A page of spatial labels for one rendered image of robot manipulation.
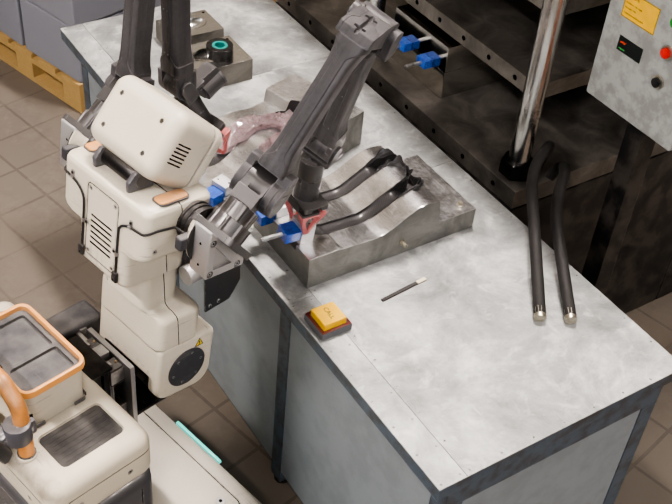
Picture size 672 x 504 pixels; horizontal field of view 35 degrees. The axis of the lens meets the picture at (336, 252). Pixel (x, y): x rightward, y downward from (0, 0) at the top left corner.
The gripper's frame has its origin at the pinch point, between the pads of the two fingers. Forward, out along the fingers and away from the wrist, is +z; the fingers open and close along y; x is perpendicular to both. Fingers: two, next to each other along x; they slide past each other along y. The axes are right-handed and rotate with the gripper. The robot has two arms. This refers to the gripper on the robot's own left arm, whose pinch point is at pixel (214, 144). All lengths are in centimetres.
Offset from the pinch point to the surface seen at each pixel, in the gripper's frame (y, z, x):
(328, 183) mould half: -19.3, 19.7, -14.0
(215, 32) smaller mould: 59, 36, -40
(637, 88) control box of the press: -66, 20, -78
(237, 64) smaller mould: 40, 31, -33
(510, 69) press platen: -28, 34, -75
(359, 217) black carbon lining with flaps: -33.4, 18.6, -10.8
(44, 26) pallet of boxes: 176, 90, -25
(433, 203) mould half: -46, 20, -25
